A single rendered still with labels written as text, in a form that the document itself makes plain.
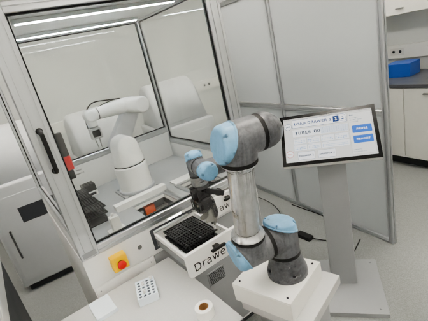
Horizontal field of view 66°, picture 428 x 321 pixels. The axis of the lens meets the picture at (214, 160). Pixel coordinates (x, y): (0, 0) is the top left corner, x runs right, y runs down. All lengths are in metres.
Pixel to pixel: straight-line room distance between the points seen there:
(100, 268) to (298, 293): 0.87
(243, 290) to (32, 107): 1.04
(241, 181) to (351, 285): 1.63
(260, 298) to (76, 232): 0.80
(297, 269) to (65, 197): 0.95
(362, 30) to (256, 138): 1.65
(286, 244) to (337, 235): 1.08
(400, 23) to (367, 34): 2.23
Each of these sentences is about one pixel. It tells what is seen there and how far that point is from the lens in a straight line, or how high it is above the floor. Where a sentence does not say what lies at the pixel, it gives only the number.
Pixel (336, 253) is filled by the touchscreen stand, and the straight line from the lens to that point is 2.35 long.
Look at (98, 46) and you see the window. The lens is 1.52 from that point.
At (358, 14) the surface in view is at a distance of 2.49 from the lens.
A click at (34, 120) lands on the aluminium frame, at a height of 1.58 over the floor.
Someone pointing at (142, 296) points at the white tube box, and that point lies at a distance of 1.52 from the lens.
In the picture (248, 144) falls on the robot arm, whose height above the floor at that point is 1.42.
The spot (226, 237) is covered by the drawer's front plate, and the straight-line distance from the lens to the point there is 1.49.
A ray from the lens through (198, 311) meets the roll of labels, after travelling 1.35.
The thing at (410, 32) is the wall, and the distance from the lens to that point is 4.63.
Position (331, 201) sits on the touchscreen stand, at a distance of 2.15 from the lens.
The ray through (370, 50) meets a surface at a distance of 2.46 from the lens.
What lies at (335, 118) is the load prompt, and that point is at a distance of 2.01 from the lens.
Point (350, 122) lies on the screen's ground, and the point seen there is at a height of 1.13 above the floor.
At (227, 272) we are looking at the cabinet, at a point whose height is 0.44.
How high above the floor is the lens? 1.70
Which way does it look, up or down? 19 degrees down
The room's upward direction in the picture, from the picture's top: 13 degrees counter-clockwise
